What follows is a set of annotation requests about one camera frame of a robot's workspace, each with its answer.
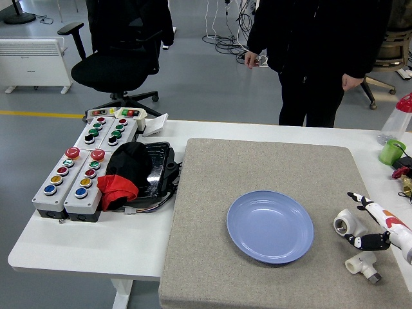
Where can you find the person's right hand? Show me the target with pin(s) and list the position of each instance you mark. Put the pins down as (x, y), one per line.
(251, 59)

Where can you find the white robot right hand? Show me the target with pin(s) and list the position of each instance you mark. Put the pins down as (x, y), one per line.
(387, 222)

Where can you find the person's left hand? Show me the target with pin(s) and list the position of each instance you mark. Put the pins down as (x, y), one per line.
(351, 81)

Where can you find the white tee pipe fitting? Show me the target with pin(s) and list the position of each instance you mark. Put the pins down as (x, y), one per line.
(349, 216)

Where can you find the white fitting with metal nipple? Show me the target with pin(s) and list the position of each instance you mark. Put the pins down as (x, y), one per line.
(357, 262)

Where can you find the blue plate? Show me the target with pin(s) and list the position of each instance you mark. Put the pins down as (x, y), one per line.
(270, 228)

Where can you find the person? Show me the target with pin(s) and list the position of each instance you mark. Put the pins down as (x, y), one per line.
(318, 48)

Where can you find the grey mesh office chair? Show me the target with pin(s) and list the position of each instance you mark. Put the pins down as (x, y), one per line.
(391, 51)

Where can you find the white furniture foot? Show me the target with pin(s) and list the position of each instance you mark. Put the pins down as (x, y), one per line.
(405, 74)

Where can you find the clear bottle with red cap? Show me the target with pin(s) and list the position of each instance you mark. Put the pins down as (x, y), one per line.
(396, 124)

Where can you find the black adapter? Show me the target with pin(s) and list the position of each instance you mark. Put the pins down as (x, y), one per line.
(404, 162)

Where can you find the green cup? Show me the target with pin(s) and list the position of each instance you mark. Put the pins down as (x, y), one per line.
(387, 154)

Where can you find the small white flat box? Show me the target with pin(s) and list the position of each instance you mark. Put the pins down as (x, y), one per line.
(156, 125)

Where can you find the grey-brown mat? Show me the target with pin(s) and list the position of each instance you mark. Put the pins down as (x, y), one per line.
(225, 174)

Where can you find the grey box with four buttons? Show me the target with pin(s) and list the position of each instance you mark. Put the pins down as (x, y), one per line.
(128, 127)
(84, 132)

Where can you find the black tray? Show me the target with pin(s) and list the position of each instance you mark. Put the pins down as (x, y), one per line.
(159, 170)

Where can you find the black office chair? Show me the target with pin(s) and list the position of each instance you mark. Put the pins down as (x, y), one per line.
(106, 69)

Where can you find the black cloth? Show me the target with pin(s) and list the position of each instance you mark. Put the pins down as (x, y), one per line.
(128, 161)

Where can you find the red cloth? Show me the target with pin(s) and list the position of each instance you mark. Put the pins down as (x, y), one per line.
(116, 186)

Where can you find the white panel heater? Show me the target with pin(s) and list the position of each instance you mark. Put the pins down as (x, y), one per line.
(32, 61)

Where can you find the grey box with mushroom button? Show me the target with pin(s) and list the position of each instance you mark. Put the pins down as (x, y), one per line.
(84, 202)
(53, 196)

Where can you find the black round stand base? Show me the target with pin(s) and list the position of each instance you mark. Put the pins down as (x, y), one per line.
(19, 17)

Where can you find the white table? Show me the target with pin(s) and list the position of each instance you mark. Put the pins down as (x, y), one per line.
(96, 244)

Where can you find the white table leg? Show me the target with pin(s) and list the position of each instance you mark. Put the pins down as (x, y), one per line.
(121, 294)

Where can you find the white switch box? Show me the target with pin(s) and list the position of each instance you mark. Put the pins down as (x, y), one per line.
(130, 113)

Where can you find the grey switch box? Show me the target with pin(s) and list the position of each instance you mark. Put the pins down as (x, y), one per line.
(99, 112)

